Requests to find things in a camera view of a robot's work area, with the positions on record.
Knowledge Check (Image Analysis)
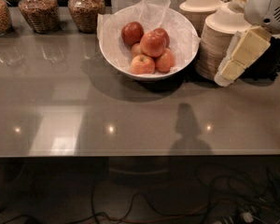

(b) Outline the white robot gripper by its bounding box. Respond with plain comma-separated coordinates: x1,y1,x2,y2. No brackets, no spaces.
214,0,280,87

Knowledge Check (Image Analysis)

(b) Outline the large red-yellow apple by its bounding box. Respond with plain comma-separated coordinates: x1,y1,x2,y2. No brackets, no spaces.
140,31,166,58

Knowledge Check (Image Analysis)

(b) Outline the white bowl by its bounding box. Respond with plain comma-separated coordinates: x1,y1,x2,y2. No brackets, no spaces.
98,5,200,81

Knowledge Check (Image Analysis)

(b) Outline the red apple at back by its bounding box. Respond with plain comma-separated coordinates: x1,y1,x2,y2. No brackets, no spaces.
153,27,170,48

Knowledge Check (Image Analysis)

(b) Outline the front right orange apple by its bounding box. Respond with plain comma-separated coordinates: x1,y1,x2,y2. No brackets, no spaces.
155,49,175,73

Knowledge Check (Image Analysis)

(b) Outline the orange apple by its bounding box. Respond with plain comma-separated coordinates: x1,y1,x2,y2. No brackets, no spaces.
155,49,175,73
131,54,155,75

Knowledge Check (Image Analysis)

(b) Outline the front left orange apple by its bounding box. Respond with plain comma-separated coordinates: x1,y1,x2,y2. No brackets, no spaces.
131,54,155,75

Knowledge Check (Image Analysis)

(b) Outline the small apple in middle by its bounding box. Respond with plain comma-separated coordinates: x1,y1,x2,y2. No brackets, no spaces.
131,43,142,57

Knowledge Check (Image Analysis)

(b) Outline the dark red apple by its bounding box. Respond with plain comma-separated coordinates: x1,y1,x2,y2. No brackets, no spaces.
121,21,144,46

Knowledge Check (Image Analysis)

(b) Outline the front stack of paper bowls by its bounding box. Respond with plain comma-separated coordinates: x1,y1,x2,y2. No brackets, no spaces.
195,3,250,80

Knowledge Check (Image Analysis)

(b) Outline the stack of paper bowls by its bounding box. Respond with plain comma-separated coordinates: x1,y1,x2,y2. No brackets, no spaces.
195,3,250,80
179,0,223,35

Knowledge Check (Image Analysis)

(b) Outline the rear stack of paper bowls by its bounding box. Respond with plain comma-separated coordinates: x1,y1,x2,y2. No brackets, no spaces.
179,0,223,35

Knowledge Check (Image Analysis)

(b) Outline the white tissue paper liner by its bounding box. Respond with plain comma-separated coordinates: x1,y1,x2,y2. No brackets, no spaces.
96,0,202,77

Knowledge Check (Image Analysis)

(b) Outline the right glass jar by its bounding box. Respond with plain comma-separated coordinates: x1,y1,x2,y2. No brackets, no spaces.
67,0,105,34

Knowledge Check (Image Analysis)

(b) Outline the white power plug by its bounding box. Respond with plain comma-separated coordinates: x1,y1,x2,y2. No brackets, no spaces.
241,212,254,224

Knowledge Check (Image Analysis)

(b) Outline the middle glass jar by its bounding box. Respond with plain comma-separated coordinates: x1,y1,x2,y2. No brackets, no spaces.
18,0,60,34

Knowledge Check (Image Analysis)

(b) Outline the black cable on floor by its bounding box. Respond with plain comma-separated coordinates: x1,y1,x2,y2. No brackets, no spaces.
0,159,280,224

